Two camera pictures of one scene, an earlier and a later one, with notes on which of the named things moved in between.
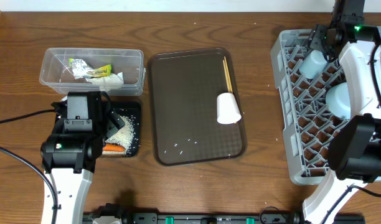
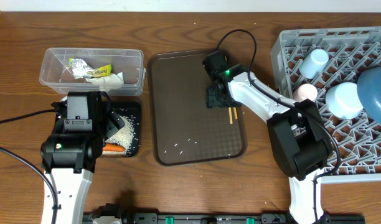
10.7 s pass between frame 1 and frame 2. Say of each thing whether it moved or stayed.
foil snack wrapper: stayed
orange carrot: stayed
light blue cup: stayed
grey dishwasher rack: moved
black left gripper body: stayed
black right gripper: moved
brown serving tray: stayed
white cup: moved
